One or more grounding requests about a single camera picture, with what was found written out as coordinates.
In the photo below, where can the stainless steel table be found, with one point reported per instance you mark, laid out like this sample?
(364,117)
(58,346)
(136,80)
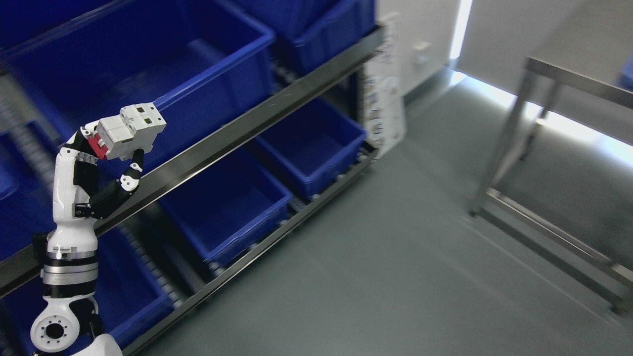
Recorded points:
(559,179)

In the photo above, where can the blue bin top right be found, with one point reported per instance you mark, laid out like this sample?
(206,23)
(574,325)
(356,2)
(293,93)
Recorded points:
(311,32)

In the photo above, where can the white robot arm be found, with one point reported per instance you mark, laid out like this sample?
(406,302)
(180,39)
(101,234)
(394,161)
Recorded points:
(71,311)

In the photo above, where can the large blue bin top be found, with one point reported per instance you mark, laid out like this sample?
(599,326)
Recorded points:
(203,63)

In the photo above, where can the white sign board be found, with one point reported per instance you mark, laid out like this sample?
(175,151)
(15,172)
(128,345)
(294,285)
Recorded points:
(384,112)

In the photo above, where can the blue bin lower right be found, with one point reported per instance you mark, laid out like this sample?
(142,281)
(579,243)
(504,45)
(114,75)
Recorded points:
(309,148)

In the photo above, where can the blue bin lower middle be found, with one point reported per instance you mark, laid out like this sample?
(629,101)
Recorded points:
(228,207)

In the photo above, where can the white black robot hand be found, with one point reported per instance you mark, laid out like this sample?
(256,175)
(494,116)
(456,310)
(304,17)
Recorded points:
(78,201)

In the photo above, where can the white wall box left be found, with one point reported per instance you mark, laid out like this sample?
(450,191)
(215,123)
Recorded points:
(421,53)

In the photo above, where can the white red circuit breaker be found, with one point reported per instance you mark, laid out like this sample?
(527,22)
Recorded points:
(119,136)

